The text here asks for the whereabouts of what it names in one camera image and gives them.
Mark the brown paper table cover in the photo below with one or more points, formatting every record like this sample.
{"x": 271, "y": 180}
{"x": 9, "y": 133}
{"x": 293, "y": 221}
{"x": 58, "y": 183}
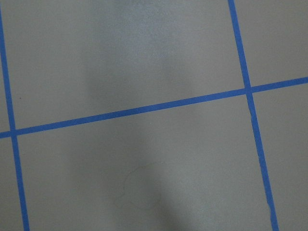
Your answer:
{"x": 153, "y": 115}

